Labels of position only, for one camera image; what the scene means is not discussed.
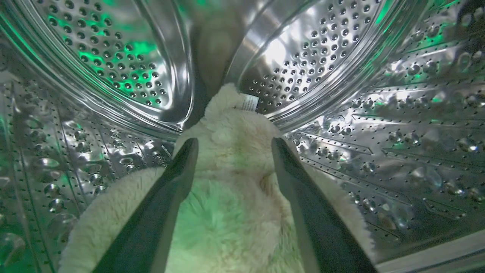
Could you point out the white care label tag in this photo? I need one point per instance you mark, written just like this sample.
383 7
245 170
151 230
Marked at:
249 102

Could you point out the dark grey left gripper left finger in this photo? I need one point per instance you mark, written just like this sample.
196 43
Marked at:
151 223

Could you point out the stainless steel washing machine drum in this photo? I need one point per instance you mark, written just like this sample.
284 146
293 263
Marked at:
379 132

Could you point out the white fluffy plush towel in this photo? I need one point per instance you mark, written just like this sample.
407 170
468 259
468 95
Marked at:
231 212

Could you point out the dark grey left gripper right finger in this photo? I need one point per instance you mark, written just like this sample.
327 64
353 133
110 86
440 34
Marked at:
322 223

